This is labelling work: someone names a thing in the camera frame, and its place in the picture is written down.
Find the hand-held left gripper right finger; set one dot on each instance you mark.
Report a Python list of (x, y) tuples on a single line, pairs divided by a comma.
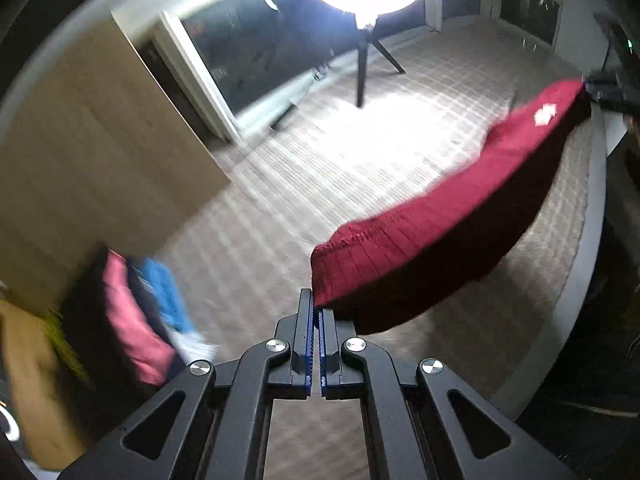
[(326, 340)]

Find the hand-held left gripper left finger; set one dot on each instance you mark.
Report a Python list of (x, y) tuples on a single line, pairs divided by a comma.
[(308, 332)]

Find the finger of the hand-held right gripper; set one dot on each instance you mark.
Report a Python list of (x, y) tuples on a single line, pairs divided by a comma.
[(607, 91)]

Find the dark red knitted garment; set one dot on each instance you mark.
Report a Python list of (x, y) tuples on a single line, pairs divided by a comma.
[(440, 220)]

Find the pile of folded clothes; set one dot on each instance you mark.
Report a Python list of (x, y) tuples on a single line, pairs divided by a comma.
[(137, 320)]

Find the checkered bed sheet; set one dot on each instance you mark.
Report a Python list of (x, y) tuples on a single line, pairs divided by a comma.
[(380, 200)]

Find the wooden cabinet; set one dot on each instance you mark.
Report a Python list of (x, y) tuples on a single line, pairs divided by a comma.
[(90, 160)]

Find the cardboard box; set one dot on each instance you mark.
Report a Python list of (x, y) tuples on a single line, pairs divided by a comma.
[(35, 390)]

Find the glass sliding door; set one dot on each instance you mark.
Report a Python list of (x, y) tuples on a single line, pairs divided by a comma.
[(280, 45)]

